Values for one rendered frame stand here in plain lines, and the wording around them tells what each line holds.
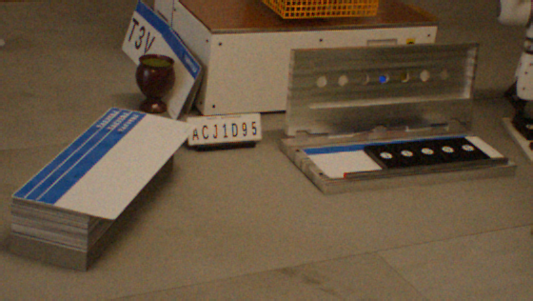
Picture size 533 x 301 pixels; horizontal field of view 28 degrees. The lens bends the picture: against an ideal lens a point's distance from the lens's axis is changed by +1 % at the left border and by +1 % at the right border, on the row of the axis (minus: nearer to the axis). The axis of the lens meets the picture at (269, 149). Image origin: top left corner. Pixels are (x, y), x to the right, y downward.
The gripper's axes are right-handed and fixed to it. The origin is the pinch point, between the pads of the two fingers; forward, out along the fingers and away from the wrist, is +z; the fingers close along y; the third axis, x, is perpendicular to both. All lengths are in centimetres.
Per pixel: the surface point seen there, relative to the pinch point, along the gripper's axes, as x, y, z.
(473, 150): -16.4, -18.5, 3.7
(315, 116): -15, -52, -1
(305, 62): -17, -56, -12
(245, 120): -12, -66, 1
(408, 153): -19.8, -33.0, 4.4
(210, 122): -15, -73, 1
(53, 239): -60, -101, 12
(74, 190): -56, -98, 5
